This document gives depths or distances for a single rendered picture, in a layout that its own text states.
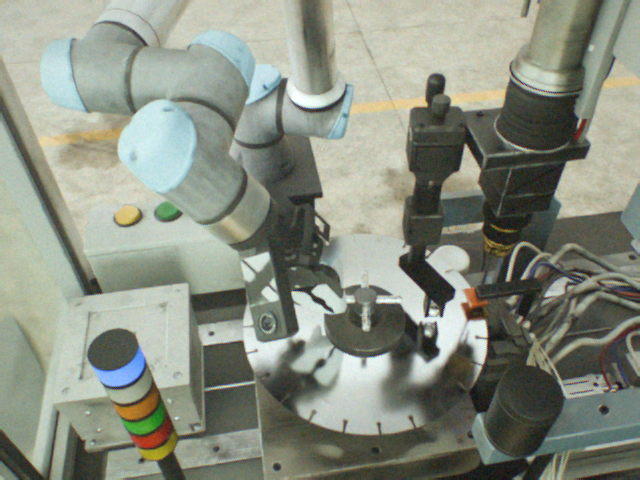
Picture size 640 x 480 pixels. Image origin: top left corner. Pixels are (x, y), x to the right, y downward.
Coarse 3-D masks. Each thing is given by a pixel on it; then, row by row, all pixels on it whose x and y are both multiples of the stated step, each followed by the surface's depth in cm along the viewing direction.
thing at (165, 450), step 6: (174, 432) 65; (168, 438) 63; (174, 438) 65; (162, 444) 63; (168, 444) 64; (174, 444) 65; (138, 450) 64; (144, 450) 63; (150, 450) 63; (156, 450) 63; (162, 450) 64; (168, 450) 64; (144, 456) 64; (150, 456) 64; (156, 456) 64; (162, 456) 64; (168, 456) 65
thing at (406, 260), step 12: (408, 132) 62; (408, 252) 78; (420, 252) 74; (408, 264) 76; (420, 264) 76; (408, 276) 77; (420, 276) 75; (432, 276) 75; (420, 288) 76; (432, 288) 74; (444, 288) 74; (432, 300) 75; (444, 300) 73
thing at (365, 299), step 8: (360, 288) 77; (368, 288) 77; (352, 296) 76; (360, 296) 76; (368, 296) 76; (376, 296) 76; (384, 296) 76; (392, 296) 76; (400, 296) 76; (360, 304) 75; (368, 304) 75; (360, 312) 76; (368, 312) 75; (368, 320) 74; (368, 328) 73
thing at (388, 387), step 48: (336, 240) 90; (384, 240) 90; (384, 288) 84; (432, 336) 78; (480, 336) 78; (288, 384) 73; (336, 384) 73; (384, 384) 73; (432, 384) 73; (384, 432) 69
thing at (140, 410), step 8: (152, 384) 57; (152, 392) 57; (144, 400) 56; (152, 400) 57; (120, 408) 56; (128, 408) 56; (136, 408) 56; (144, 408) 57; (152, 408) 58; (120, 416) 58; (128, 416) 57; (136, 416) 57; (144, 416) 58
